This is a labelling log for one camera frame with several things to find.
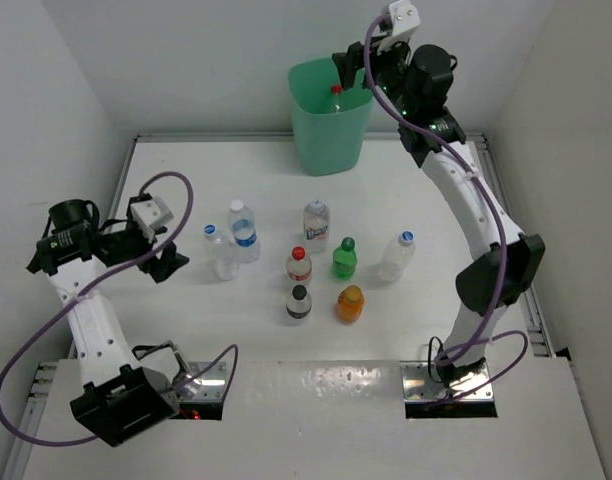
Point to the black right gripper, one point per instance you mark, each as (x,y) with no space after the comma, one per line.
(350,62)

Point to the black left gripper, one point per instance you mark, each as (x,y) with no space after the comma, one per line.
(160,267)

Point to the large red-cap cola bottle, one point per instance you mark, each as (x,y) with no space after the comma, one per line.
(336,92)

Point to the clear Pocari bottle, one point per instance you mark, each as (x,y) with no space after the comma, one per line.
(397,257)
(221,253)

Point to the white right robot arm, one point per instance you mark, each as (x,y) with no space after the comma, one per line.
(439,150)

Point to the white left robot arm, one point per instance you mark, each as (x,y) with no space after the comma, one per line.
(125,390)

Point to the green plastic bin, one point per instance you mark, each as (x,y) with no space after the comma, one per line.
(326,143)

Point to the Aquafina bottle white cap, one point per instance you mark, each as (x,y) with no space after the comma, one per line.
(242,224)

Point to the small red-cap cola bottle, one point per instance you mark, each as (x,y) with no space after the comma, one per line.
(299,266)

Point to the black-cap black-label bottle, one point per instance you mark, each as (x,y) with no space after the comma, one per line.
(298,305)

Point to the clear bottle colourful label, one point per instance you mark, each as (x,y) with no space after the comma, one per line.
(316,226)

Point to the green soda bottle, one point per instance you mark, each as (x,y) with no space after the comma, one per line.
(345,259)

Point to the orange juice bottle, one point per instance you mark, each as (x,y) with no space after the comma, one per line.
(349,304)

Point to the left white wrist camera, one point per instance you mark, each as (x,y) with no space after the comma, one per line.
(151,215)

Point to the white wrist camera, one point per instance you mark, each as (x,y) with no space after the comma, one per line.
(151,215)
(400,23)

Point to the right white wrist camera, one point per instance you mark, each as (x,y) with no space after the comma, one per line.
(400,23)

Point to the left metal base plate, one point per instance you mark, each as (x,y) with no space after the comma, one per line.
(208,388)

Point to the metal base plate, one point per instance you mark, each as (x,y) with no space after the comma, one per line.
(419,386)
(208,388)

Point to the aluminium rail left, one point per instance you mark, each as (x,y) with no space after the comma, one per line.
(89,312)

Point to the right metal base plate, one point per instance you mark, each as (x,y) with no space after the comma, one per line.
(419,386)

